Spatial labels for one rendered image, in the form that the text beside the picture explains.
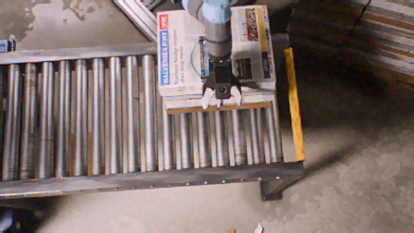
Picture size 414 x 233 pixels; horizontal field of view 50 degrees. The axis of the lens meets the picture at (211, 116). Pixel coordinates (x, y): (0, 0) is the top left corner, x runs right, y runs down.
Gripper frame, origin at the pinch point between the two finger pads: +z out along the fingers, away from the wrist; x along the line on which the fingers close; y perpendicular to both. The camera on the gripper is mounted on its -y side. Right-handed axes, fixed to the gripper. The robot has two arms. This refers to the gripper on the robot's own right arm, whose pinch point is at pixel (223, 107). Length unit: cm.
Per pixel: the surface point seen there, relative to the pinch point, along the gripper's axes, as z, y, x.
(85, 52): 1, 39, 51
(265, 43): -11.9, 16.5, -15.2
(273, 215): 103, 33, -23
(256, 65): -8.4, 9.9, -11.6
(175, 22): -17.1, 25.1, 14.0
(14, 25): 35, 129, 120
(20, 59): 1, 38, 76
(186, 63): -9.7, 11.6, 10.8
